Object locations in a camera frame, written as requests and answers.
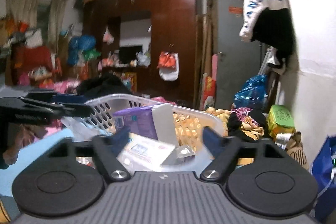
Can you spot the white barcode box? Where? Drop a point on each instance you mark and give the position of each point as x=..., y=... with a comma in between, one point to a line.
x=144, y=154

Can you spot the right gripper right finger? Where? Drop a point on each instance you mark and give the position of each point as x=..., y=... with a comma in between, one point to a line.
x=258, y=177

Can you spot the orange and white bag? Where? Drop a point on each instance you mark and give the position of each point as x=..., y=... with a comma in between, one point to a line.
x=168, y=65

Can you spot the grey metal door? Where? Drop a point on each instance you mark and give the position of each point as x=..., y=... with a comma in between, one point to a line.
x=237, y=61

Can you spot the blue shopping bag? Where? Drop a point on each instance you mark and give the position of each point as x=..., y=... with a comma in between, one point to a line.
x=323, y=170

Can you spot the beige curtains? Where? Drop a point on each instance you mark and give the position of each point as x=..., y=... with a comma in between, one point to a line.
x=26, y=11

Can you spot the blue plastic bag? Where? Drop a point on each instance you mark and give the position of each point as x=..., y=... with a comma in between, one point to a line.
x=252, y=95

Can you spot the white plastic basket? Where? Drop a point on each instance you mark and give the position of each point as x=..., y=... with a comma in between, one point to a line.
x=190, y=155

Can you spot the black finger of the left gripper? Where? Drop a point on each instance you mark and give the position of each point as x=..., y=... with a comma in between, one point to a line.
x=43, y=107

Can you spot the dark red wooden wardrobe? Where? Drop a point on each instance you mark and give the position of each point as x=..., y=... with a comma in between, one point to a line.
x=174, y=28

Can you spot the small purple tissue pack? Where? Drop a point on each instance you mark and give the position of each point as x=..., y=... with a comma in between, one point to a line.
x=138, y=119

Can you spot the green yellow box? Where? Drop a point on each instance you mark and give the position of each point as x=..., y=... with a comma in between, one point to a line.
x=279, y=121

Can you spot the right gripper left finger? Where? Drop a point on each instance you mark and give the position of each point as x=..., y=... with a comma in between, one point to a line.
x=71, y=176

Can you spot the black hanging garment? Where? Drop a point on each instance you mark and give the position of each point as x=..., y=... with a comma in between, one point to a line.
x=275, y=29

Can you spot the white lettered jacket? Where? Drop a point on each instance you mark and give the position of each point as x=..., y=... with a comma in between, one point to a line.
x=252, y=10

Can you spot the left hand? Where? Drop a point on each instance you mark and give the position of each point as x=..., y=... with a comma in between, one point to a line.
x=26, y=135

